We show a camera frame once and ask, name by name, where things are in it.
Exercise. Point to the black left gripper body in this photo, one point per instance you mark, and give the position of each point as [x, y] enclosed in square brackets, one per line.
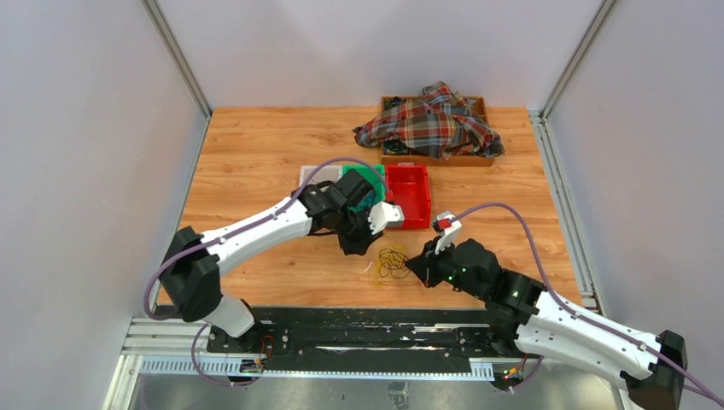
[354, 231]

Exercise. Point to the green plastic bin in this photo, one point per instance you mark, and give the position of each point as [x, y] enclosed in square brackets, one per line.
[371, 199]

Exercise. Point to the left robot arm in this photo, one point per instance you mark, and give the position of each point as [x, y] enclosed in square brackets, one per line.
[195, 262]

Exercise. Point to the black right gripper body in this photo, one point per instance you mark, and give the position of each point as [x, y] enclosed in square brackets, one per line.
[448, 272]

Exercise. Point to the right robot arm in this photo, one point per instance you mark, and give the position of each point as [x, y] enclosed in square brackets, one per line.
[530, 319]

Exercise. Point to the plaid shirt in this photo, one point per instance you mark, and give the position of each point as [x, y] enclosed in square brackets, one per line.
[439, 123]

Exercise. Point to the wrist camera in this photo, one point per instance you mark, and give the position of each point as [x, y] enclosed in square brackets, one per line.
[385, 215]
[447, 229]

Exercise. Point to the red plastic bin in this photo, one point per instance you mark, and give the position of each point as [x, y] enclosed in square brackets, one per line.
[410, 188]

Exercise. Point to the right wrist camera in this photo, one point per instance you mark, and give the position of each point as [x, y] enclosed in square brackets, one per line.
[447, 229]

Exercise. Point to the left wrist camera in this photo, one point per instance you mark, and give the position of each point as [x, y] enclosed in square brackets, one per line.
[385, 215]

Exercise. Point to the white plastic bin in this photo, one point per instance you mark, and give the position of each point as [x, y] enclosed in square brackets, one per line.
[328, 173]

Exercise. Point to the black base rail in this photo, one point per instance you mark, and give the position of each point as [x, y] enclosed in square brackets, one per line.
[370, 340]

